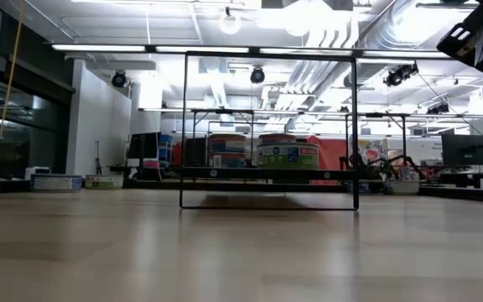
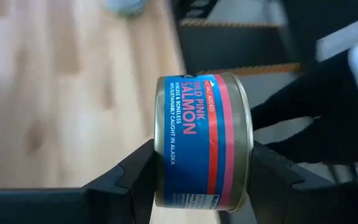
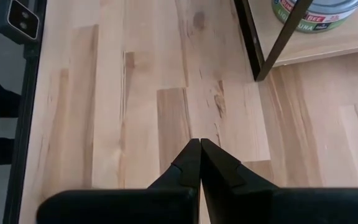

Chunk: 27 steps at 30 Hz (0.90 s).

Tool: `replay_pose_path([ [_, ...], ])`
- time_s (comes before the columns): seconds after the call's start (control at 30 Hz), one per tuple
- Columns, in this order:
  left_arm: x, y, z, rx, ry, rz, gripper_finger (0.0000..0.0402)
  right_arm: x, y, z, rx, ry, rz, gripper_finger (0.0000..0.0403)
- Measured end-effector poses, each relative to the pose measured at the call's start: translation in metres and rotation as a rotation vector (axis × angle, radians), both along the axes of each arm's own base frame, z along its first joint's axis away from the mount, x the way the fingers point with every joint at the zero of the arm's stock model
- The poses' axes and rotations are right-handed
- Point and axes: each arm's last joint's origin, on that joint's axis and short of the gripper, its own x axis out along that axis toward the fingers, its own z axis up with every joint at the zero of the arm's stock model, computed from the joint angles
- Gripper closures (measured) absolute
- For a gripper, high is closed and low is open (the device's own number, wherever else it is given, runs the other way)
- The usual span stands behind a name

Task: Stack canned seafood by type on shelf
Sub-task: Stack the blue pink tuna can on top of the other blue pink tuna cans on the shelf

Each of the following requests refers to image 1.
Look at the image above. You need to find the yellow cable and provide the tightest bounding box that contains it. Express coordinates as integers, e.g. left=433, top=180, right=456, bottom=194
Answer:
left=0, top=0, right=27, bottom=169

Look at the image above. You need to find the long ceiling light bar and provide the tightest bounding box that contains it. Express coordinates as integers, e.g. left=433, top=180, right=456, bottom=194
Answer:
left=50, top=43, right=454, bottom=59

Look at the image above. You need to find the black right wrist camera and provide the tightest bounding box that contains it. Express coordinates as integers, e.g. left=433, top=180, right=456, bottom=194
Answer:
left=436, top=14, right=480, bottom=64

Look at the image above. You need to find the thin black tripod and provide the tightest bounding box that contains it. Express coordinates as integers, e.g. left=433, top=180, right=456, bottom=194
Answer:
left=93, top=140, right=102, bottom=175

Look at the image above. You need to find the black box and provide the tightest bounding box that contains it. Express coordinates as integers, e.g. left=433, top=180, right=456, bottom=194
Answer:
left=184, top=137, right=208, bottom=167

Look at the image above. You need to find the white box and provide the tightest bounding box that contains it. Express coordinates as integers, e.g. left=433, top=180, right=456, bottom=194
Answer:
left=23, top=166, right=52, bottom=180

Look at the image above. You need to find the pale blue label tin can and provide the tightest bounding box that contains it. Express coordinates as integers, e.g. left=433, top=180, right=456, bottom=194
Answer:
left=30, top=173, right=84, bottom=193

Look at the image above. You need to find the blue drawer stack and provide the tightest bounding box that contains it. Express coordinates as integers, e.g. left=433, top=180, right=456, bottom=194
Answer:
left=159, top=133, right=174, bottom=163

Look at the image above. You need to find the black computer monitor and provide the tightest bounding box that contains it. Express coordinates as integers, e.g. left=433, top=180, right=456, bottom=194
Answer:
left=441, top=133, right=483, bottom=167
left=127, top=132, right=161, bottom=159

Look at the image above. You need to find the white green label tin can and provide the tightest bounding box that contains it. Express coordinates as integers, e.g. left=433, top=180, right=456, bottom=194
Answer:
left=84, top=174, right=124, bottom=190

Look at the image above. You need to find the black ceiling track fixture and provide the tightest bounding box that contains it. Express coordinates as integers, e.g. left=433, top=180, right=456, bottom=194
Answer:
left=416, top=2, right=480, bottom=12

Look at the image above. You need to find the red panel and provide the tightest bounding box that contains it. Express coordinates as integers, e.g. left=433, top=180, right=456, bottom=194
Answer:
left=306, top=134, right=348, bottom=185

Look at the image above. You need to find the red blue label tin can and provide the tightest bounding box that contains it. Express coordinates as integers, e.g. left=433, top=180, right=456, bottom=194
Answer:
left=208, top=133, right=248, bottom=154
left=208, top=151, right=248, bottom=169
left=258, top=133, right=298, bottom=145

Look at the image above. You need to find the neighbouring rig black frame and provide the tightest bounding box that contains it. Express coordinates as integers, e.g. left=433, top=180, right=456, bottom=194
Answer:
left=345, top=111, right=413, bottom=180
left=138, top=107, right=256, bottom=169

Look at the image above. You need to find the black ceiling spotlight cluster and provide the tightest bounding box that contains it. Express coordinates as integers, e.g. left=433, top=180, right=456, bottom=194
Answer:
left=383, top=61, right=419, bottom=88
left=425, top=102, right=450, bottom=116

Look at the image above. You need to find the colourful floral cloth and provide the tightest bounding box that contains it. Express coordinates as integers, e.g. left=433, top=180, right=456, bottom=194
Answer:
left=356, top=137, right=388, bottom=169

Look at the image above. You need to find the white globe pendant lamp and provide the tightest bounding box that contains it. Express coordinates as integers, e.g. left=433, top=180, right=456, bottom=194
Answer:
left=218, top=8, right=243, bottom=36

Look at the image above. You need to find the wooden shelf black metal frame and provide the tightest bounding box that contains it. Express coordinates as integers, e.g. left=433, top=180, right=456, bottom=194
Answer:
left=178, top=49, right=361, bottom=211

